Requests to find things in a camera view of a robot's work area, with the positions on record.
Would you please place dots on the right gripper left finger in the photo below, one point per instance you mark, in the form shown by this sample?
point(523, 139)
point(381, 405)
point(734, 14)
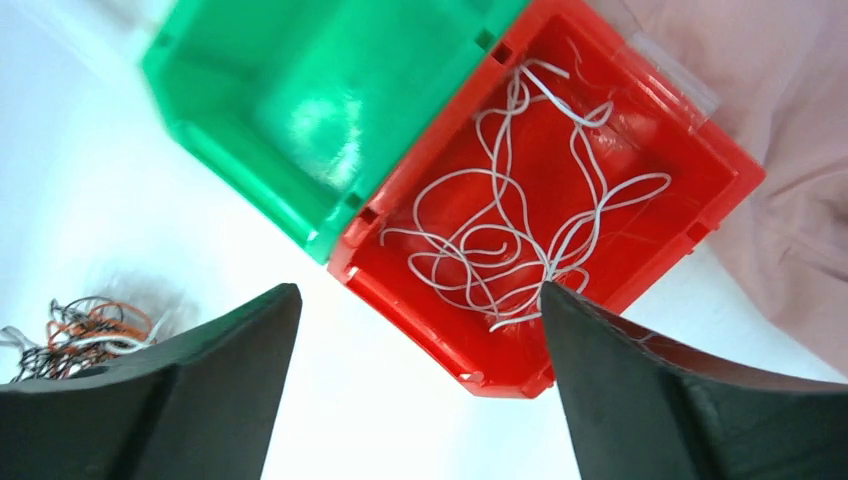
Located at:
point(200, 405)

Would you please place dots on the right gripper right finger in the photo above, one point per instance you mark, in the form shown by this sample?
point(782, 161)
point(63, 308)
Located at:
point(640, 405)

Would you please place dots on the red plastic bin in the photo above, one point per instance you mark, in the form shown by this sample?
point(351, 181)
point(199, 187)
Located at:
point(570, 155)

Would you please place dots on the green plastic bin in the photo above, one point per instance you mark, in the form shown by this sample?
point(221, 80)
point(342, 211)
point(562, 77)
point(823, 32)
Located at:
point(306, 107)

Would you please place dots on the pink cloth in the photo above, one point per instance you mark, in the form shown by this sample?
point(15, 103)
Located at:
point(769, 287)

